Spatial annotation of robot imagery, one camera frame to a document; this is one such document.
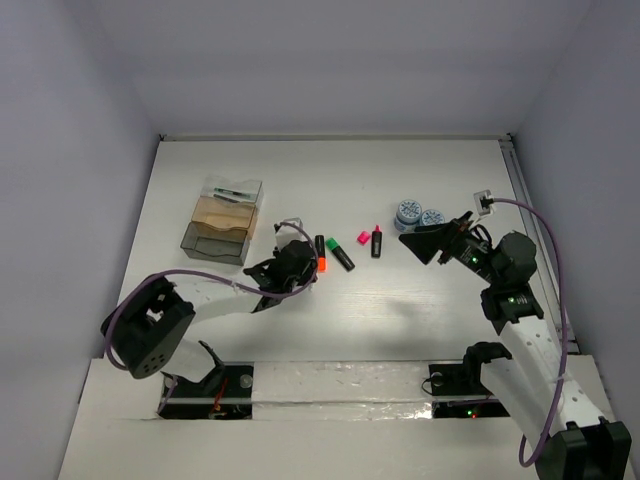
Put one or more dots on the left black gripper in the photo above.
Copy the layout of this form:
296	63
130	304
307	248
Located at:
270	273

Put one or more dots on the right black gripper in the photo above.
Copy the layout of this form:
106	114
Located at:
425	241

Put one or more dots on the orange cap highlighter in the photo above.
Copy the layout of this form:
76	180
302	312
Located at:
321	253

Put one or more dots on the blue white round jar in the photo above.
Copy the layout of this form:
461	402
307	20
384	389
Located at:
407	216

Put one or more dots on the green cap highlighter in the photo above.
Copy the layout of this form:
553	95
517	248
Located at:
339	254

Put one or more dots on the pink tip black highlighter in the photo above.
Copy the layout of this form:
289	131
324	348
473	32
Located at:
376	242

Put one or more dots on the black pen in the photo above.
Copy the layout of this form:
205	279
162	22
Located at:
223	198

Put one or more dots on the clear green pen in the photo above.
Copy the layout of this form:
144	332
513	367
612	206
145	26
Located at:
222	191

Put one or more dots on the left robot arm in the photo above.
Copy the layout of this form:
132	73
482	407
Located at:
146	329

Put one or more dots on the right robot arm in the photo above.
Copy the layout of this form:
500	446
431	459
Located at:
565	435

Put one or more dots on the pink highlighter cap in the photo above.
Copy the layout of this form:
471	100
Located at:
363	237

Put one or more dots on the smoky grey plastic tray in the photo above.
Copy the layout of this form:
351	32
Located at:
203	242

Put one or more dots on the clear plastic tray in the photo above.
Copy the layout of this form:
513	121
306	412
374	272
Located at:
254	187

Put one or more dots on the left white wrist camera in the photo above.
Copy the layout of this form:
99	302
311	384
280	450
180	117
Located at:
288	230

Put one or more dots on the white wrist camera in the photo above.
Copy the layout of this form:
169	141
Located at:
484	202
288	230

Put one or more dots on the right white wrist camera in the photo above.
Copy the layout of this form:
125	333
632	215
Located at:
484	202

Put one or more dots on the aluminium side rail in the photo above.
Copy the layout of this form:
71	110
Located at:
544	282

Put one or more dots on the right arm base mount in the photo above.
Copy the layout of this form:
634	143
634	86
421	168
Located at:
454	396

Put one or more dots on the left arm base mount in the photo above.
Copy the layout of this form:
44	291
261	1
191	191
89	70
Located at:
230	398

